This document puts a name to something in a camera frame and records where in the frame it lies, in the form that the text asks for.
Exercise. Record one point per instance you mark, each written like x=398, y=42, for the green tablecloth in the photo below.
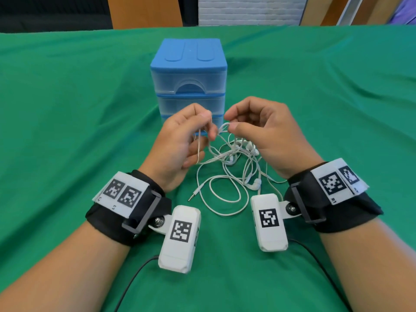
x=65, y=110

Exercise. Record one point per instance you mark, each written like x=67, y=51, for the blue plastic mini drawer unit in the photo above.
x=188, y=55

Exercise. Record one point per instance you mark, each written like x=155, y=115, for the person's left forearm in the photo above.
x=65, y=269

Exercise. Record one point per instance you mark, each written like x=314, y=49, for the person's right hand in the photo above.
x=279, y=139

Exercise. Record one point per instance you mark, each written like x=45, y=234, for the white metal frame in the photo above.
x=350, y=11

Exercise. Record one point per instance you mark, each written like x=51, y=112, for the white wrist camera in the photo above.
x=271, y=240
x=177, y=259

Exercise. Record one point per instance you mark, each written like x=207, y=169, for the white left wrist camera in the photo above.
x=177, y=259

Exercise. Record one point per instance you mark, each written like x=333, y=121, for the purple cloth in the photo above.
x=404, y=12

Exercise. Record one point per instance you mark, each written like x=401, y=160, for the person's right forearm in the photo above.
x=367, y=263

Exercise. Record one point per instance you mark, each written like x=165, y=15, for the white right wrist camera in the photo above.
x=271, y=240

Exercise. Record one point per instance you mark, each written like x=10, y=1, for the tan wooden board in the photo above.
x=317, y=11
x=377, y=9

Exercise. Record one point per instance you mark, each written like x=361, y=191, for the wide orange wooden panel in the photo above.
x=144, y=11

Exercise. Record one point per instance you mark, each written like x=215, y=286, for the person's left hand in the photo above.
x=172, y=146

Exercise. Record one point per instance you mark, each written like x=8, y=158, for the white right marker tag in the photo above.
x=333, y=183

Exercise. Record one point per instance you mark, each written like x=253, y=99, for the white left marker tag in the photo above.
x=122, y=194

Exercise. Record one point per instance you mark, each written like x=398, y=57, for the white marker tag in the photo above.
x=122, y=194
x=333, y=183

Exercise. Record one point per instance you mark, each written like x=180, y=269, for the black sofa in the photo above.
x=55, y=22

